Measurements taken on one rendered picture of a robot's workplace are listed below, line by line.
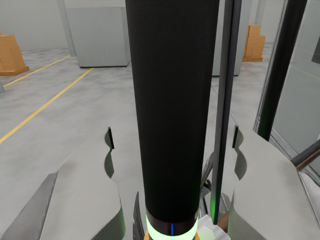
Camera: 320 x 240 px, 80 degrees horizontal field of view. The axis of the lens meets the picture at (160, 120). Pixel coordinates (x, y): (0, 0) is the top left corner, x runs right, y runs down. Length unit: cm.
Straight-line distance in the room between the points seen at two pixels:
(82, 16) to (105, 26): 78
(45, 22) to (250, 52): 1112
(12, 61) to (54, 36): 594
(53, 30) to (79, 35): 620
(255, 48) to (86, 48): 619
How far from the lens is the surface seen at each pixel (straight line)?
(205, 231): 21
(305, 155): 31
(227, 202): 78
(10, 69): 849
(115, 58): 753
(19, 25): 1483
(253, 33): 831
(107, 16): 742
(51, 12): 1379
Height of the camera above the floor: 173
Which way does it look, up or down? 29 degrees down
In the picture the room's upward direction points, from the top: 2 degrees counter-clockwise
